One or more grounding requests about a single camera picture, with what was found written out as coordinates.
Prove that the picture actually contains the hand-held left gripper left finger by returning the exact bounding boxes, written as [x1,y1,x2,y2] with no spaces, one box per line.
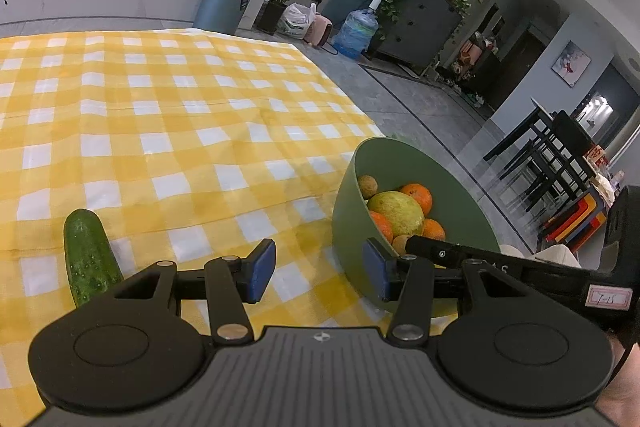
[112,238,278,344]

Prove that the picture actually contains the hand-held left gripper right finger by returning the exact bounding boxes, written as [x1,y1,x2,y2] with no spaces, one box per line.
[362,237,532,343]

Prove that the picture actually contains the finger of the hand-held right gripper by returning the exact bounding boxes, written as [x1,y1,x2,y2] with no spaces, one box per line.
[406,235,539,281]

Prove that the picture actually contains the orange tangerine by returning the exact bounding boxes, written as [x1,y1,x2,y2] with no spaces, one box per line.
[398,183,433,218]
[370,210,395,245]
[421,218,447,242]

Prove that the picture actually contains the yellow-green pear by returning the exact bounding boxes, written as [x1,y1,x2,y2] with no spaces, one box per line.
[366,190,426,240]

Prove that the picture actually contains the green colander bowl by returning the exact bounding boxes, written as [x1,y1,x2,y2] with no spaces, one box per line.
[332,137,502,319]

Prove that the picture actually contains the person's right forearm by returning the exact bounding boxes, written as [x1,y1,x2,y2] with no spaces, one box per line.
[595,332,640,427]

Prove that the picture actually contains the beige upholstered chair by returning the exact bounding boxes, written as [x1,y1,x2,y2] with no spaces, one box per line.
[500,244,582,269]

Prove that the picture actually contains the stack of colourful boards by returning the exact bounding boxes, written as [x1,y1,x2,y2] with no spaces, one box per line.
[537,194,608,254]

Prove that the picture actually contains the black dining chairs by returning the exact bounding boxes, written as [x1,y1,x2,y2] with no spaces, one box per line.
[482,98,608,233]

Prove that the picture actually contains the yellow white checked blanket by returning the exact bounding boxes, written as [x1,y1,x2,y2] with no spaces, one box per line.
[0,28,466,419]

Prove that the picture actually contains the green cucumber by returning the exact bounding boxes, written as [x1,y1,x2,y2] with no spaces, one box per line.
[63,208,124,308]

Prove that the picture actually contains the shelf of toys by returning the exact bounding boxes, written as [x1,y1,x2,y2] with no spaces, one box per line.
[450,31,501,100]

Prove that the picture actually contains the dark grey cabinet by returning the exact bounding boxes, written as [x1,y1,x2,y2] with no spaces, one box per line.
[375,0,463,70]

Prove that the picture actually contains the blue water jug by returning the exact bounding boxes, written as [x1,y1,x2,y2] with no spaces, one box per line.
[331,0,378,60]

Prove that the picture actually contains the pink heater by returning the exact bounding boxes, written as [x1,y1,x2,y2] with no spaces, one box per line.
[305,14,335,48]

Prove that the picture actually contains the white plastic bag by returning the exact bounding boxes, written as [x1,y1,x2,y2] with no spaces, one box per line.
[276,3,317,40]

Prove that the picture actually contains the framed wall picture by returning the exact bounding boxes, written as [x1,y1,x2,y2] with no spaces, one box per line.
[551,41,592,86]

